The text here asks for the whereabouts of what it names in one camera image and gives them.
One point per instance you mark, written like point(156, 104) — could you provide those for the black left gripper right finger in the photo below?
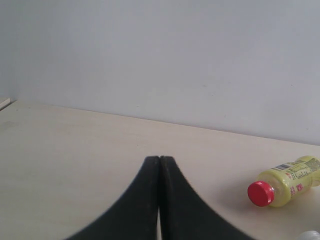
point(183, 213)

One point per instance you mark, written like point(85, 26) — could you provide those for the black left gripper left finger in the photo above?
point(134, 215)

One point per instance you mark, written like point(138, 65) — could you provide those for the yellow bottle red cap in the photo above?
point(277, 186)

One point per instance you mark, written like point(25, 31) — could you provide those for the clear bottle white label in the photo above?
point(309, 235)

